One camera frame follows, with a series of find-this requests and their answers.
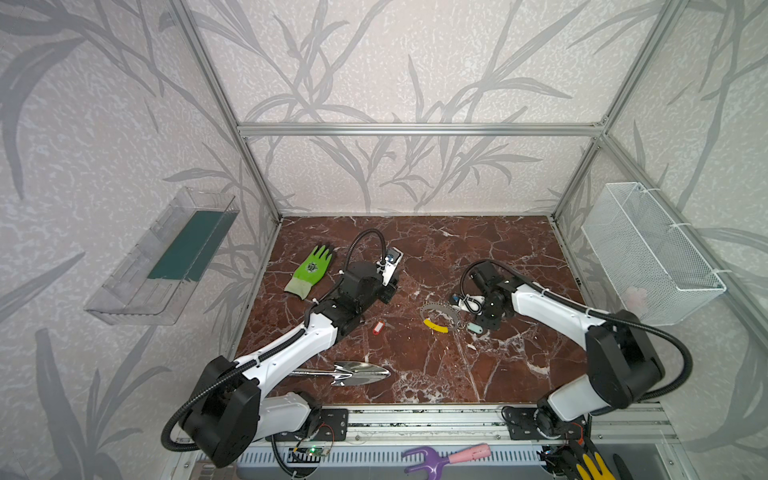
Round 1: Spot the key with teal cap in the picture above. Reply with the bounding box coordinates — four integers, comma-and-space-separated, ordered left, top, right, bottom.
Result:
466, 322, 484, 335

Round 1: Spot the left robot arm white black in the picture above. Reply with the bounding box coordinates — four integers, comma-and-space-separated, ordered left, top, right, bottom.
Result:
160, 243, 403, 467

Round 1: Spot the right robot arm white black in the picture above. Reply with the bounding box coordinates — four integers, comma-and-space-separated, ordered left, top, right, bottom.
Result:
455, 259, 694, 440

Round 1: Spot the green work glove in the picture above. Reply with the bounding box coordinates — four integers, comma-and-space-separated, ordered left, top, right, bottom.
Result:
284, 245, 334, 300

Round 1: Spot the silver garden trowel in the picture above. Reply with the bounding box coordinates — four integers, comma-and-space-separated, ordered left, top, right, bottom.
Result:
289, 361, 391, 387

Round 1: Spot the purple pink garden fork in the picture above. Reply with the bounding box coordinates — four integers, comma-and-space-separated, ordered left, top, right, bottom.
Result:
402, 444, 491, 480

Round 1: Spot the small green circuit board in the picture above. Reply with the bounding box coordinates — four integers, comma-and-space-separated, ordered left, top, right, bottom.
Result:
290, 445, 332, 463

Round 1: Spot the yellow black glove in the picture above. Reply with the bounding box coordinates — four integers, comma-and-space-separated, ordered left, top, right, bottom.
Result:
558, 438, 633, 480

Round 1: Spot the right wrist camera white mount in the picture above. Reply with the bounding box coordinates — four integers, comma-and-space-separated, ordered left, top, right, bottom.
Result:
450, 294, 485, 315

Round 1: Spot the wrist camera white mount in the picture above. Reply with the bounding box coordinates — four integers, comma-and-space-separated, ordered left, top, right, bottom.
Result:
450, 294, 485, 315
378, 247, 403, 286

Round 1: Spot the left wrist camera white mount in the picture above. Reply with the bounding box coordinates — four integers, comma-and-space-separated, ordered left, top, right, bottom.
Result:
378, 247, 403, 286

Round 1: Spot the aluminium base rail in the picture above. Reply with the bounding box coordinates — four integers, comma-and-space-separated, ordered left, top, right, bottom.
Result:
315, 403, 680, 447

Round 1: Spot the white wire basket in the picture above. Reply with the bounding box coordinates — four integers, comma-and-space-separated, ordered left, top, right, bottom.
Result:
582, 182, 727, 327

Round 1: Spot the clear plastic wall tray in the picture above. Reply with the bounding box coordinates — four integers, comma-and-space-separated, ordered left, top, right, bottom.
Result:
84, 187, 240, 326

